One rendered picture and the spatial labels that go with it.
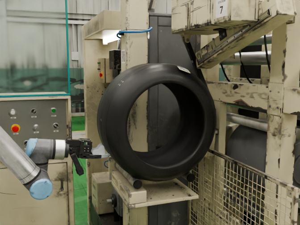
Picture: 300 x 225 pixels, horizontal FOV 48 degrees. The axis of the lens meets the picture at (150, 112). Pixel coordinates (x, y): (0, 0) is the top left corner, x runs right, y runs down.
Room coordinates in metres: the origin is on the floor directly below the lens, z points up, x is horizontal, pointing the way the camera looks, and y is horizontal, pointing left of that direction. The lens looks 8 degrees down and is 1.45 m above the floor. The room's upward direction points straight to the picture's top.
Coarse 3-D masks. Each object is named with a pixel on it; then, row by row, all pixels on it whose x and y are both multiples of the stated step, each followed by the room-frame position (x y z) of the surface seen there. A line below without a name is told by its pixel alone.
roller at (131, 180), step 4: (116, 164) 1.82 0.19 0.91; (120, 168) 1.73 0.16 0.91; (124, 172) 1.66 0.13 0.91; (128, 176) 1.59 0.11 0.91; (132, 176) 1.57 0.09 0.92; (128, 180) 1.59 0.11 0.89; (132, 180) 1.53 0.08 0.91; (136, 180) 1.51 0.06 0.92; (140, 180) 1.52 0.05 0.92; (132, 184) 1.52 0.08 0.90; (136, 184) 1.51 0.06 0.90; (140, 184) 1.51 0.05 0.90; (136, 188) 1.51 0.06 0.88
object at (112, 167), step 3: (108, 159) 1.83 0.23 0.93; (111, 159) 1.82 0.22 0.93; (108, 162) 1.83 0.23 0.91; (111, 162) 1.82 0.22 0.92; (114, 162) 1.83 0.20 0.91; (108, 165) 1.83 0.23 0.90; (111, 165) 1.82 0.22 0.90; (114, 165) 1.82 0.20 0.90; (108, 168) 1.83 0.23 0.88; (111, 168) 1.82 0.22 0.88; (114, 168) 1.83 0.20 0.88; (108, 171) 1.83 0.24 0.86; (111, 171) 1.82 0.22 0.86
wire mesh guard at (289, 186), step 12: (228, 156) 1.65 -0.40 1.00; (216, 168) 1.74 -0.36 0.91; (252, 168) 1.45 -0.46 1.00; (228, 180) 1.64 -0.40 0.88; (240, 180) 1.53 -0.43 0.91; (252, 180) 1.45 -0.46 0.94; (276, 180) 1.29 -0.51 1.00; (204, 192) 1.86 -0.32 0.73; (228, 192) 1.63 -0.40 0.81; (240, 192) 1.53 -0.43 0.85; (252, 192) 1.45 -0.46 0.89; (216, 204) 1.73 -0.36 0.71; (192, 216) 1.99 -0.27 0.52; (216, 216) 1.73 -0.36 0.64; (264, 216) 1.36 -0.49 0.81
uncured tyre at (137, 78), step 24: (144, 72) 1.52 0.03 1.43; (168, 72) 1.54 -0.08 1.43; (120, 96) 1.48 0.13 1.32; (192, 96) 1.84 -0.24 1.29; (120, 120) 1.46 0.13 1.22; (192, 120) 1.86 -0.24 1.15; (120, 144) 1.46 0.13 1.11; (168, 144) 1.83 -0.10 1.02; (192, 144) 1.78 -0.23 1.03; (144, 168) 1.49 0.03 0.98; (168, 168) 1.53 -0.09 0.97; (192, 168) 1.62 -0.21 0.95
